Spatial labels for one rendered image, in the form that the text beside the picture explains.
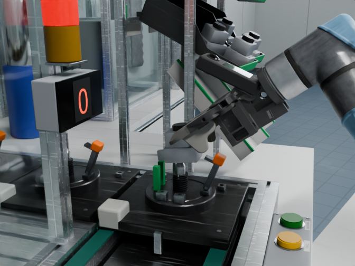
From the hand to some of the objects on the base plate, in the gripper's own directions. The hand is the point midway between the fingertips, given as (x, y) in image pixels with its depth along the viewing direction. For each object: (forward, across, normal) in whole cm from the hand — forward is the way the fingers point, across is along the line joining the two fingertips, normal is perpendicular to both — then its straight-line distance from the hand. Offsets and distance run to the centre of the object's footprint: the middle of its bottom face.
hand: (177, 133), depth 79 cm
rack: (+24, +36, -13) cm, 46 cm away
